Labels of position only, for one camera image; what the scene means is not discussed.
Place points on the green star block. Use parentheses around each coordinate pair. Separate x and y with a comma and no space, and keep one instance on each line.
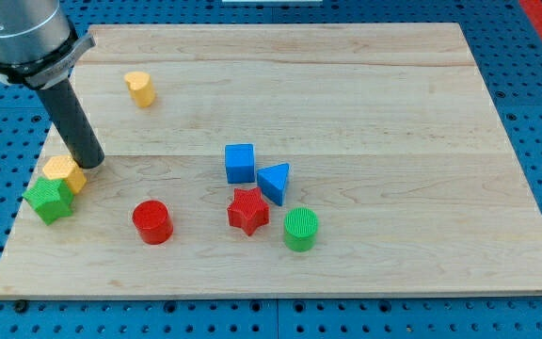
(51,199)

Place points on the red cylinder block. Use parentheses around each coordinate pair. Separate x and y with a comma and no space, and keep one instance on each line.
(153,222)

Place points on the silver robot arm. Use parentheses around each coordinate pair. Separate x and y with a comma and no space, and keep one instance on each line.
(38,43)

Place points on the red star block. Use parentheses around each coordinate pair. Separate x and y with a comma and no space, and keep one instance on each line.
(248,210)

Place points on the yellow heart block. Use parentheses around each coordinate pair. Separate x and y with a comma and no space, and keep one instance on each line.
(141,88)

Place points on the yellow hexagon block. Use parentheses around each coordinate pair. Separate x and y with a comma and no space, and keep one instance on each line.
(65,168)

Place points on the blue cube block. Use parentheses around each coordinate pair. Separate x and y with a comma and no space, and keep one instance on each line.
(240,163)

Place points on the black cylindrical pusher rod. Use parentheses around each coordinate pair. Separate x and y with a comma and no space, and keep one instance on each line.
(71,122)

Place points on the blue triangle block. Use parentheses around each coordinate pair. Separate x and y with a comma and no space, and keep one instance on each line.
(273,182)

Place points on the green cylinder block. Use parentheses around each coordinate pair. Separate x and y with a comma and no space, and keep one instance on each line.
(300,229)

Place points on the light wooden board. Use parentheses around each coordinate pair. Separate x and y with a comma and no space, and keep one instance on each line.
(392,139)

